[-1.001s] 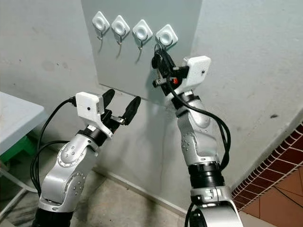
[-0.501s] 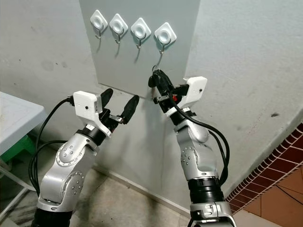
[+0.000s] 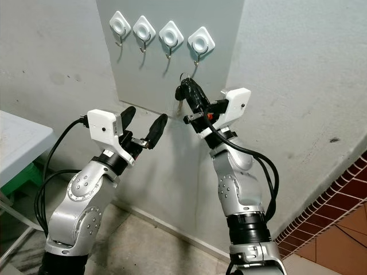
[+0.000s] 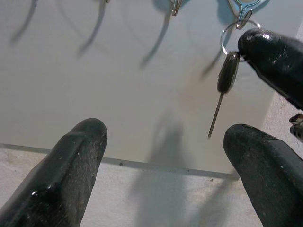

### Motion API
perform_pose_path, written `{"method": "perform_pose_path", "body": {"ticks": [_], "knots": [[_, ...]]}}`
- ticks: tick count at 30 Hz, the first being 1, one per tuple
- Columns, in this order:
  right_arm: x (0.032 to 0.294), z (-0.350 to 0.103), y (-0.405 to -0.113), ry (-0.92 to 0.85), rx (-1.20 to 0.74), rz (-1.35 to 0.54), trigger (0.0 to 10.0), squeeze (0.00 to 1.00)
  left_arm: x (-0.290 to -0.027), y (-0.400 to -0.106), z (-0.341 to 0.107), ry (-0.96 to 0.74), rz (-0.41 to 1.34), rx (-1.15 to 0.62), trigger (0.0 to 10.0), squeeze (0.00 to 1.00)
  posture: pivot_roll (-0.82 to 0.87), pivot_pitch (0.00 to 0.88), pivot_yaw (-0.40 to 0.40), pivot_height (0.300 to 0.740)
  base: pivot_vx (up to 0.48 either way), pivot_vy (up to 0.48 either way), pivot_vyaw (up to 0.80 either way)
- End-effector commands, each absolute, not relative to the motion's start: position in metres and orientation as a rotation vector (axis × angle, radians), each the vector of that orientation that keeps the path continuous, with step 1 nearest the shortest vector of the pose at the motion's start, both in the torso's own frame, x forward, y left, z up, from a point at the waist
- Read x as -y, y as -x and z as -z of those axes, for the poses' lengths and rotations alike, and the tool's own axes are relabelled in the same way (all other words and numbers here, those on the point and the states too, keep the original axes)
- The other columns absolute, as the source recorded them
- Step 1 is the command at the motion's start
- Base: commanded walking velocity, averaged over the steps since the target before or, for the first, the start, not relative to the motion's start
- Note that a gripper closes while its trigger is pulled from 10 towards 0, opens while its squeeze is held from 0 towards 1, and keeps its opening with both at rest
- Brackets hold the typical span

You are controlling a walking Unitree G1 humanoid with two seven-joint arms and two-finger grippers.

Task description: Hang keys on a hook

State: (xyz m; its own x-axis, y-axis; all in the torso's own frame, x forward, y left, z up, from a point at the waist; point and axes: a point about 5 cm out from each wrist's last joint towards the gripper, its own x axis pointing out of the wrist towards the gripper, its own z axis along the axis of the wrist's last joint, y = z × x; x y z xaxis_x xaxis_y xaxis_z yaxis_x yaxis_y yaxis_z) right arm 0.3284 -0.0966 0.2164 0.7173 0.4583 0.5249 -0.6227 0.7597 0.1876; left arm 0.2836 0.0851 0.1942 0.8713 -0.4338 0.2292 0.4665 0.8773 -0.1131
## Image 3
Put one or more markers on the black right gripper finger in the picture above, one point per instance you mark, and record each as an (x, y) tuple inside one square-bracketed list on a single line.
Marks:
[(199, 96), (186, 99)]

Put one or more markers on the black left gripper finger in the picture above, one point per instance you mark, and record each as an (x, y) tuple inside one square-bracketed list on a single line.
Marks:
[(157, 130), (128, 119)]

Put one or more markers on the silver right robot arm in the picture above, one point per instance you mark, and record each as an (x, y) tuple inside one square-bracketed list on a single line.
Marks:
[(238, 183)]

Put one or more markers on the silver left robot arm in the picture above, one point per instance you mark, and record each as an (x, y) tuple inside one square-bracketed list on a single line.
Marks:
[(80, 200)]

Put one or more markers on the large white plastic table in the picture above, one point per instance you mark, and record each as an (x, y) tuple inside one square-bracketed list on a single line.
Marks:
[(20, 143)]

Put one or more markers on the green plastic stool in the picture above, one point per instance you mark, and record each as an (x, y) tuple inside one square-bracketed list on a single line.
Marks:
[(23, 177)]

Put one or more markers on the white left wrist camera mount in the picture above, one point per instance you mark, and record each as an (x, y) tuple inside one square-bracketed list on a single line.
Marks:
[(103, 126)]

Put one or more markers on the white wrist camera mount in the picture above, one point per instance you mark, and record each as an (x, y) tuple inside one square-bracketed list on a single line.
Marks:
[(238, 103), (103, 126)]

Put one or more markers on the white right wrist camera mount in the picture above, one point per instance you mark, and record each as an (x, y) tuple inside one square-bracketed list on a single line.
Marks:
[(238, 103)]

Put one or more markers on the grey wall panel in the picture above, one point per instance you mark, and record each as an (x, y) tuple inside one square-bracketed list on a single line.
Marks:
[(149, 80)]

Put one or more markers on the white diamond wall hook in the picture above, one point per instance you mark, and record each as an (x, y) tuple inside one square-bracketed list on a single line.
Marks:
[(171, 35), (120, 24), (200, 41), (144, 28)]

